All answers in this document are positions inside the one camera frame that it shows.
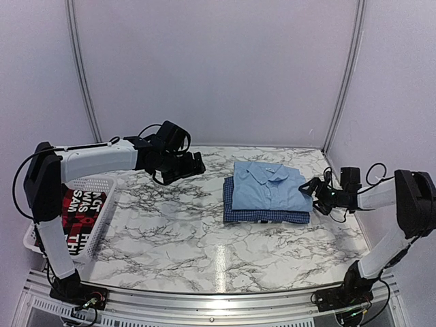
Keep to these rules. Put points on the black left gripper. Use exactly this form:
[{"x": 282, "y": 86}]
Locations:
[{"x": 189, "y": 169}]

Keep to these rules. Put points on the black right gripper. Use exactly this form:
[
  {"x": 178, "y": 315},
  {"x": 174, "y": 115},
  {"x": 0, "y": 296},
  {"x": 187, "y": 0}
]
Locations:
[{"x": 323, "y": 209}]

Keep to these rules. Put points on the light blue long sleeve shirt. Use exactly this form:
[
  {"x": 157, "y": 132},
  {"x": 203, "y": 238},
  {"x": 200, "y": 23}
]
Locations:
[{"x": 268, "y": 186}]

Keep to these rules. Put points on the blue checked shirt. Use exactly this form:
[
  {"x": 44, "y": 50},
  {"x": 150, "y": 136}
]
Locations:
[{"x": 256, "y": 216}]

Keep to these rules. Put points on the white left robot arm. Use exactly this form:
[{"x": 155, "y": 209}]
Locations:
[{"x": 50, "y": 167}]

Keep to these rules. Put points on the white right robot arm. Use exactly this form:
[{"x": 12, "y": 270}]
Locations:
[{"x": 412, "y": 193}]

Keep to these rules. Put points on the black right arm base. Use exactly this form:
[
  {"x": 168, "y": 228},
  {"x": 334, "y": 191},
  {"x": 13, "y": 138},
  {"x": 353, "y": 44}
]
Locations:
[{"x": 354, "y": 290}]

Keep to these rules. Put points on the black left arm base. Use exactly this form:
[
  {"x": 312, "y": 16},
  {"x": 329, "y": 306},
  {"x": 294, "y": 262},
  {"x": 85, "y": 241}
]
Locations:
[{"x": 73, "y": 291}]

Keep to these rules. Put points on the red black plaid shirt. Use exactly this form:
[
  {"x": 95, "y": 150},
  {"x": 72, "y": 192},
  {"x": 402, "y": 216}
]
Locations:
[{"x": 81, "y": 213}]

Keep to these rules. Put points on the white plastic laundry basket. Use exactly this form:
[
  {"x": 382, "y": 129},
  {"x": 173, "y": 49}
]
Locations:
[{"x": 37, "y": 236}]

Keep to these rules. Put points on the left aluminium corner post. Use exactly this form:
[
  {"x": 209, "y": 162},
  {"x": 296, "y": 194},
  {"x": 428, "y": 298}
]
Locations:
[{"x": 74, "y": 36}]

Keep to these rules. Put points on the aluminium corner post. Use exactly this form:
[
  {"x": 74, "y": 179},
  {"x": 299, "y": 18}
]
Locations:
[
  {"x": 74, "y": 36},
  {"x": 350, "y": 65}
]

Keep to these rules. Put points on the right aluminium corner post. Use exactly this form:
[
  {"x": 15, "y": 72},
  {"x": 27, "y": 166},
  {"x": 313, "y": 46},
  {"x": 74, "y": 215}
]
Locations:
[{"x": 350, "y": 65}]

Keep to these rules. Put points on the aluminium front frame rail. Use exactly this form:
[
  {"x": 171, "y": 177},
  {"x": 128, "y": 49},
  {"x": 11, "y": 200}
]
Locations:
[{"x": 126, "y": 307}]

